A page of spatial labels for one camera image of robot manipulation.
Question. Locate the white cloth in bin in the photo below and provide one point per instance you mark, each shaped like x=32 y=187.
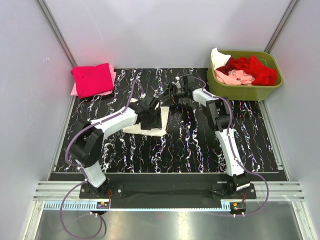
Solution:
x=218 y=59

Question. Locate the olive green plastic bin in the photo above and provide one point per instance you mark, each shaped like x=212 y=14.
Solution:
x=244 y=92

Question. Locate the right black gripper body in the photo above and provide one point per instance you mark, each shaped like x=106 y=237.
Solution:
x=177 y=94

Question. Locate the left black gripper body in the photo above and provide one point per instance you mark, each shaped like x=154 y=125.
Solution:
x=153 y=120

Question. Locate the pink cloth in bin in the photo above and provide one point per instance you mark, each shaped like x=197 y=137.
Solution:
x=235 y=78

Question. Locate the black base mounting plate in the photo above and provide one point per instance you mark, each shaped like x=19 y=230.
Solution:
x=152 y=190

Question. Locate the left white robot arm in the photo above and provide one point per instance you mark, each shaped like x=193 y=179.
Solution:
x=86 y=145

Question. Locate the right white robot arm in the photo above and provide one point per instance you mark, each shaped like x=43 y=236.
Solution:
x=220 y=120

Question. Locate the dark red cloth in bin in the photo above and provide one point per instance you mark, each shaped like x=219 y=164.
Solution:
x=227 y=67

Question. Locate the folded magenta t shirt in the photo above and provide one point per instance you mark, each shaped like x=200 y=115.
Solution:
x=93 y=80

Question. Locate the cream white t shirt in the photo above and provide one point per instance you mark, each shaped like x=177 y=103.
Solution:
x=130 y=126

